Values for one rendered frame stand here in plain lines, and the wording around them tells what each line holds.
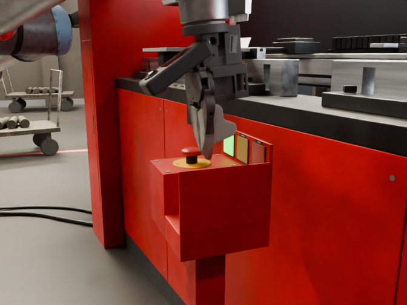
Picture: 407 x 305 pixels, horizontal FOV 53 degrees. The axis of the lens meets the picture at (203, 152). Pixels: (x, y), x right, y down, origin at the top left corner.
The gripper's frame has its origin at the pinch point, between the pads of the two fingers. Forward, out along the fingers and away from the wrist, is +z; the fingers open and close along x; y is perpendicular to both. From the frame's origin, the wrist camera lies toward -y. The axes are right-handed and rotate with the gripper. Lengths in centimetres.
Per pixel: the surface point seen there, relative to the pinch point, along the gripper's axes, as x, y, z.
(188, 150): 8.7, 0.1, 1.5
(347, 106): 3.3, 31.8, -3.1
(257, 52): 44, 35, -14
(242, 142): 4.7, 9.4, 0.8
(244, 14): 53, 36, -25
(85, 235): 159, -18, 80
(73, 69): 806, 25, 8
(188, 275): 6.4, -3.1, 25.6
